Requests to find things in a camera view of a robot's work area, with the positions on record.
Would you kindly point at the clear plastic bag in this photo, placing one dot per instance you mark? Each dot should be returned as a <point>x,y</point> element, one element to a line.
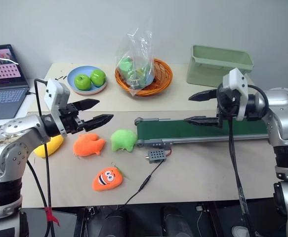
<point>136,61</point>

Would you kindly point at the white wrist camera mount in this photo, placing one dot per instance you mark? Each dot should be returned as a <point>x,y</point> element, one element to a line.
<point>56,95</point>
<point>236,89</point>

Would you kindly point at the blue plate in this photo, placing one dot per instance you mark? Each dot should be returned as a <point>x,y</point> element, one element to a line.
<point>87,79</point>

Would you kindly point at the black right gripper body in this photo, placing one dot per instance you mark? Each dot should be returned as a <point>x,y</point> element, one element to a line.
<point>226,105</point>

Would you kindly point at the small grey sensor box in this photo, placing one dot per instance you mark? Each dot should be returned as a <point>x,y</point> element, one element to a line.
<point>156,156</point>

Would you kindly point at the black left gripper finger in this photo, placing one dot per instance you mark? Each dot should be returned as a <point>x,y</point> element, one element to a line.
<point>87,103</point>
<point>98,121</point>

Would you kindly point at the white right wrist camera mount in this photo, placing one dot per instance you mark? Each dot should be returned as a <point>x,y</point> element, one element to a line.
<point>236,89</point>

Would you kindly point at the light green plastic bin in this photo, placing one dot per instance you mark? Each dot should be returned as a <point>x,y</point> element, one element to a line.
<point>218,66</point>

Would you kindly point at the green plush toy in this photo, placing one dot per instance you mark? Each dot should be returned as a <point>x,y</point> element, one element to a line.
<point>122,140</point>

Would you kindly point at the green apple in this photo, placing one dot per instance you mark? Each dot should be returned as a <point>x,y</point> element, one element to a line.
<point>82,82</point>
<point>98,77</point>

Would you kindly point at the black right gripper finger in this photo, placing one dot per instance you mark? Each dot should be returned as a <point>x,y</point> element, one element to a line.
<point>204,95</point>
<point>203,121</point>

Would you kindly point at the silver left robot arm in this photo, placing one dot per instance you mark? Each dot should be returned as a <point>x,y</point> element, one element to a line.
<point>15,140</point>

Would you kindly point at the orange carrot plush toy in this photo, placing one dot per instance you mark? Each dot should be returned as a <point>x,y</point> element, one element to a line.
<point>108,179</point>

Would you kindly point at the laptop computer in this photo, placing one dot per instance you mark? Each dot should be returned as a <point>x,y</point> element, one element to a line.
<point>3,81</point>

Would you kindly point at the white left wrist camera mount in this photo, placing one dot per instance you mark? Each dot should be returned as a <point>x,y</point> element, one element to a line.
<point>56,95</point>

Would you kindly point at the yellow plush toy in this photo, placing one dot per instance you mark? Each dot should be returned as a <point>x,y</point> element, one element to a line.
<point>48,146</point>

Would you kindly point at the green conveyor belt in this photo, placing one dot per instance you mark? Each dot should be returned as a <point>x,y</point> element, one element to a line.
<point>200,129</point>

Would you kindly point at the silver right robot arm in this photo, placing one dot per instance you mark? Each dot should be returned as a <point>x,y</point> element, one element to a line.
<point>282,128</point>

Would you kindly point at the orange woven basket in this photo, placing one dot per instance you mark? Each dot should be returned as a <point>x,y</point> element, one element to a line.
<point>143,76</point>

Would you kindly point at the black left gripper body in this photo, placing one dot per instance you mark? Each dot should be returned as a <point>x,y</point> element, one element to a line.
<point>69,119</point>

